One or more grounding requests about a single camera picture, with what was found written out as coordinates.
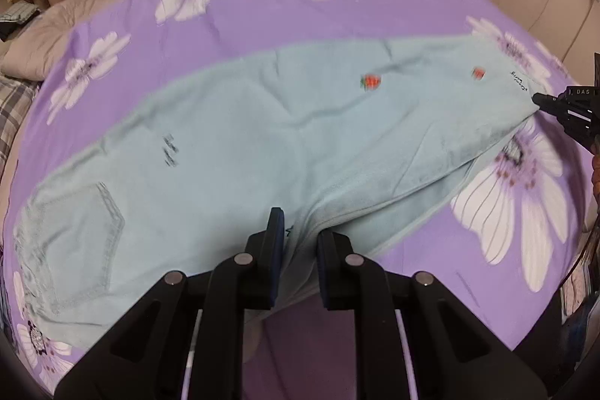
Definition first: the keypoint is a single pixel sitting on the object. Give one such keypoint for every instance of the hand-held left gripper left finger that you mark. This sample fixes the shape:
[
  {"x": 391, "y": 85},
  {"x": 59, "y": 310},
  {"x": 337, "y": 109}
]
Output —
[{"x": 276, "y": 233}]

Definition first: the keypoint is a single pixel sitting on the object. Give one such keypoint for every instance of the purple floral bedsheet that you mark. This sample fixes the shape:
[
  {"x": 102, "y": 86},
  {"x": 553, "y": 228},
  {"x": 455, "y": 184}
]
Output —
[{"x": 281, "y": 20}]

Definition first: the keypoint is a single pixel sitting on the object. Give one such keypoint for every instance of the plaid pillow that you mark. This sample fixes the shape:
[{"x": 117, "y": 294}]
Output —
[{"x": 14, "y": 105}]

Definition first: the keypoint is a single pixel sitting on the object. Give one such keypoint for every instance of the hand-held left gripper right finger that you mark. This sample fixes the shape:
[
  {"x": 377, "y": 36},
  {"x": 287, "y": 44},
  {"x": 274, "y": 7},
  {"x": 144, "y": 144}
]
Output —
[{"x": 324, "y": 252}]

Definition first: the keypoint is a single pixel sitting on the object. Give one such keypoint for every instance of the small striped pillow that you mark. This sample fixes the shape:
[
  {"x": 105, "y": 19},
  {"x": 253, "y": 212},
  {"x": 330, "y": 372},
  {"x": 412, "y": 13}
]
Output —
[{"x": 18, "y": 13}]

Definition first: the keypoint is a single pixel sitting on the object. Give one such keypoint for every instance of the beige quilt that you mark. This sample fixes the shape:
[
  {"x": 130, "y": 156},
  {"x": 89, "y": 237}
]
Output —
[{"x": 93, "y": 1}]

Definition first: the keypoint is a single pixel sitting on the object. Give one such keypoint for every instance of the light blue denim pants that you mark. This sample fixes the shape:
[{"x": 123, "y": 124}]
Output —
[{"x": 281, "y": 123}]

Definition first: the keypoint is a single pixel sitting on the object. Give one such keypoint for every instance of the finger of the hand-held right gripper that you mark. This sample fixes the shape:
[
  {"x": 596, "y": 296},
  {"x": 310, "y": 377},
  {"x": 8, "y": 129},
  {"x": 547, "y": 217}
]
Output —
[{"x": 546, "y": 102}]

